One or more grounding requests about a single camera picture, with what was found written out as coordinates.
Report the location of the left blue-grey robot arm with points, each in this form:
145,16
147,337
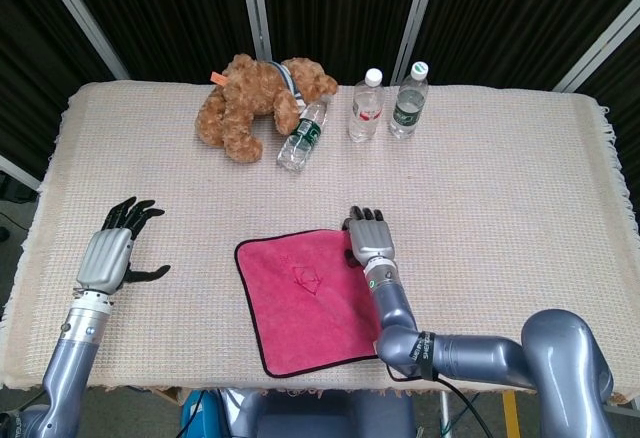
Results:
70,358

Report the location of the white metal partition post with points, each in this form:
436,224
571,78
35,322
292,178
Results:
417,8
20,173
600,53
255,8
80,8

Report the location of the grey-blue robot torso base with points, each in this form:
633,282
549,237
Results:
325,418

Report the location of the bright blue plastic object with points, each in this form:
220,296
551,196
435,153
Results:
195,415

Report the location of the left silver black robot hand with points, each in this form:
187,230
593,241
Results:
102,263

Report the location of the clear water bottle green label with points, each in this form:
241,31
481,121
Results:
407,108
300,138

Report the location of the silver metal table leg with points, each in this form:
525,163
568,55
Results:
445,413

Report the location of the beige woven tablecloth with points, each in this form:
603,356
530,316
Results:
500,208

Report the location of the brown teddy bear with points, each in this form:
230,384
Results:
245,108

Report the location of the clear water bottle red label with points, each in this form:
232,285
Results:
365,113

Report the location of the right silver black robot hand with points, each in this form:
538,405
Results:
370,240

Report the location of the pink and grey towel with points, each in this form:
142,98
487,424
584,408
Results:
300,308

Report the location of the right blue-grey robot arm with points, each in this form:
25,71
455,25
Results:
475,353

